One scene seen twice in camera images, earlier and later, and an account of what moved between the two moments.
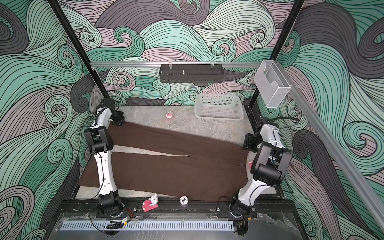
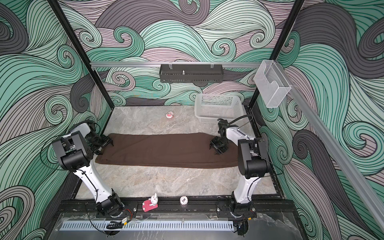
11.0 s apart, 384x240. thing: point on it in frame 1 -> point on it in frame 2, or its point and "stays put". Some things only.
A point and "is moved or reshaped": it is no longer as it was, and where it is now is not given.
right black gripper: (247, 145) -> (218, 151)
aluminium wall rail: (178, 64) stays put
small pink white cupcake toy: (169, 115) stays put
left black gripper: (117, 123) -> (106, 140)
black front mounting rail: (91, 206) stays put
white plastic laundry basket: (218, 109) stays put
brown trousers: (211, 170) is moved or reshaped
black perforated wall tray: (191, 73) stays put
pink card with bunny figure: (150, 204) stays put
